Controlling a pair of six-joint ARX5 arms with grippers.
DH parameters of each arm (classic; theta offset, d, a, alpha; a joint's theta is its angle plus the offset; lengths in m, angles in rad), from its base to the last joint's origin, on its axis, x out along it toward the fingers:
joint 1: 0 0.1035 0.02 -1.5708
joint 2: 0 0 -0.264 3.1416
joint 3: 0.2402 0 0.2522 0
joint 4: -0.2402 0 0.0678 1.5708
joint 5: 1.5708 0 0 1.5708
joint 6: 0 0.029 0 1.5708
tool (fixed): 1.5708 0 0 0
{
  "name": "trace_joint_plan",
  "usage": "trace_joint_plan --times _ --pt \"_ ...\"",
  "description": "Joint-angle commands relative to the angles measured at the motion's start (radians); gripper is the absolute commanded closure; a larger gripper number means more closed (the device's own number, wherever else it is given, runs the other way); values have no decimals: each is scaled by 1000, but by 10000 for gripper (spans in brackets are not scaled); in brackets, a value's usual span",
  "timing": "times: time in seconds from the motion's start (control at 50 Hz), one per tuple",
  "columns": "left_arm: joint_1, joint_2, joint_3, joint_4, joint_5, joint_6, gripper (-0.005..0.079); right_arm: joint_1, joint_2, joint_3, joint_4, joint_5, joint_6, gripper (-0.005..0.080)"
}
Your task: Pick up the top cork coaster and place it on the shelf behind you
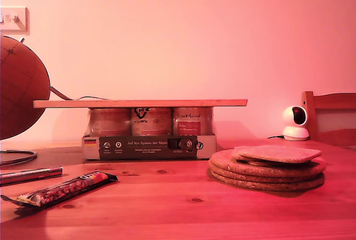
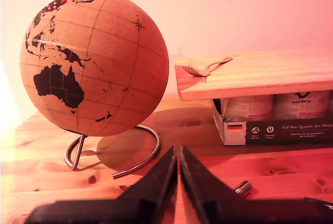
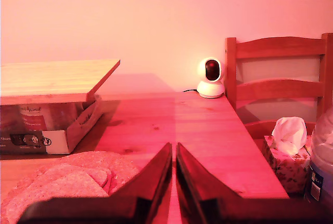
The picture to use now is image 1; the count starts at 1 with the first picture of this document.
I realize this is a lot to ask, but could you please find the white security camera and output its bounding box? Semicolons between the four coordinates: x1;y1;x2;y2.
281;105;310;141

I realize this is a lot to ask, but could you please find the large round cork trivet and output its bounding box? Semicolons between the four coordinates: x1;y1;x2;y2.
209;149;327;177
209;163;327;184
212;171;326;192

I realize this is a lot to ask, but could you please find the glass jar with pale label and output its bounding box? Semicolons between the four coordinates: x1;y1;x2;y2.
88;108;132;137

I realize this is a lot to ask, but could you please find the shiny metal tube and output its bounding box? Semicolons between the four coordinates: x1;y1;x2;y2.
0;166;63;187

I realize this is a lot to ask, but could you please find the wrapped nut snack bar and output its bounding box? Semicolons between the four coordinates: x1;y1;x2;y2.
1;171;119;210

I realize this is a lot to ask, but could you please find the glass jar with black logo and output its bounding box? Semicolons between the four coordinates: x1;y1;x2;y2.
131;107;173;137

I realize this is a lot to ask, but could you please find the thin grey cable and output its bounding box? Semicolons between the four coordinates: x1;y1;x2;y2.
49;85;110;101

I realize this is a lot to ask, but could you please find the flat wooden board shelf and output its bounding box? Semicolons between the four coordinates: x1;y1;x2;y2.
32;99;248;110

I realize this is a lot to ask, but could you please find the printed cardboard jar tray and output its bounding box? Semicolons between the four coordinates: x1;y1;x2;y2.
82;134;217;161

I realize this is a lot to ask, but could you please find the wooden chair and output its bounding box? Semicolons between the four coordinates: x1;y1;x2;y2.
301;91;356;151

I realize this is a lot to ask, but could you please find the small round cork coaster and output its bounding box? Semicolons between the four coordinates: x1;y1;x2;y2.
244;158;317;168

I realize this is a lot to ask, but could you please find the glass jar with red label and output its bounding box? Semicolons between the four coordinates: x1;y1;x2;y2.
172;107;215;136

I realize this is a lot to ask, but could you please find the cork globe on metal stand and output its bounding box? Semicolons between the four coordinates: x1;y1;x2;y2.
0;35;52;167

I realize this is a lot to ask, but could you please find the white wall socket plate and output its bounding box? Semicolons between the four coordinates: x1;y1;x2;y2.
0;7;30;33

